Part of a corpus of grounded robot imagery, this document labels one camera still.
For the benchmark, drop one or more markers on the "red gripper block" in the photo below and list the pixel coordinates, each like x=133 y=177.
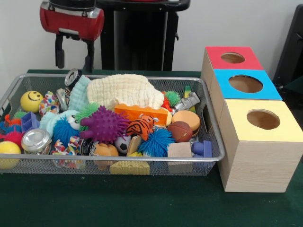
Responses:
x=71 y=22

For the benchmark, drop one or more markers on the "shallow clear mesh bin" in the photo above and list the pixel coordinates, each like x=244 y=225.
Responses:
x=208 y=156

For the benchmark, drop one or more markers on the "wooden box with three holes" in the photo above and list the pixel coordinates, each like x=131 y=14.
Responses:
x=255 y=161

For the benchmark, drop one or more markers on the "green spiky ball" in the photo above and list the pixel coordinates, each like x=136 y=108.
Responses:
x=87 y=112

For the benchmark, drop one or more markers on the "cream knitted cloth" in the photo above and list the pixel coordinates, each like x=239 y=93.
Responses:
x=125 y=90

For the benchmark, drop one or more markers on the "yellow smiley face ball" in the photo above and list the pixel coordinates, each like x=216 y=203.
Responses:
x=31 y=101

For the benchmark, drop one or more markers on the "purple spiky ball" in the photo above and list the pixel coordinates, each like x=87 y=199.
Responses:
x=104 y=125

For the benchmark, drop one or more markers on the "orange toy building block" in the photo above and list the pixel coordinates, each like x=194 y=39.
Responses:
x=142 y=112

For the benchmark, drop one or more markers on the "silver metal can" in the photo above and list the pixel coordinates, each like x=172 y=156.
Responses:
x=36 y=141

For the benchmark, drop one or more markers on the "plain yellow ball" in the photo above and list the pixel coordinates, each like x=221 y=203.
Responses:
x=8 y=154

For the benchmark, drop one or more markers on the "blue spiky ball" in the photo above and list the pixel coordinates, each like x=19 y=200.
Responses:
x=157 y=142

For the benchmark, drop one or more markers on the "toy hamburger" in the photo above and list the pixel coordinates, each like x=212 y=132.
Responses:
x=186 y=119

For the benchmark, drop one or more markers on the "small brown basketball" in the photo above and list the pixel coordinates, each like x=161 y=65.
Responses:
x=180 y=131

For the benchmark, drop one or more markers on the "purple toy block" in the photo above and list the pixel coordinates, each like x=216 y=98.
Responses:
x=202 y=149

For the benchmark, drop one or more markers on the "dark green table cloth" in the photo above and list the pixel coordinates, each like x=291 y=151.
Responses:
x=142 y=203

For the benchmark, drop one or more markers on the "black chair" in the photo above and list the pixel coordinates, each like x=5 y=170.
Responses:
x=291 y=47

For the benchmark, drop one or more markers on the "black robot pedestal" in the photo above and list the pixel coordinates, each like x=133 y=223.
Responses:
x=137 y=38

